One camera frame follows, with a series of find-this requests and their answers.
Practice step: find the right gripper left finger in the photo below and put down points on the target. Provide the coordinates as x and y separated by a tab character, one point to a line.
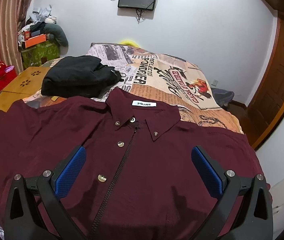
23	219

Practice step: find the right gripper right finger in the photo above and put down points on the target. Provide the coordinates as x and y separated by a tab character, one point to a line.
254	217

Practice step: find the maroon button shirt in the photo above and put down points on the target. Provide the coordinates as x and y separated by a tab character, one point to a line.
138	181

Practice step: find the wooden folding table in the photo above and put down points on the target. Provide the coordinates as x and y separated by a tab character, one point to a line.
24	85

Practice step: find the grey bag on floor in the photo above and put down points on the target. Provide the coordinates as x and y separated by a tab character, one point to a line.
222	97

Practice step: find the black folded garment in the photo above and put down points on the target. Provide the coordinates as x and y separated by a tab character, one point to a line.
79	76

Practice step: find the brown wooden door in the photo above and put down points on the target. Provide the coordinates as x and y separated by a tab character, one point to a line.
267	106

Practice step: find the green patterned storage box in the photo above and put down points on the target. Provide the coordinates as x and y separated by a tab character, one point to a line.
39	54

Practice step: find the orange box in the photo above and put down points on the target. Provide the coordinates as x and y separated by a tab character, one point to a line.
34	41

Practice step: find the grey plush cushion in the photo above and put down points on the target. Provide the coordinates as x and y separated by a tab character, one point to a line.
55	32

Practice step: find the printed newspaper pattern blanket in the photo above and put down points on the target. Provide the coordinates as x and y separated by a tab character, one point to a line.
161	77

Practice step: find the yellow pillow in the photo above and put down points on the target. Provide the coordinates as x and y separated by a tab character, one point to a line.
129	43

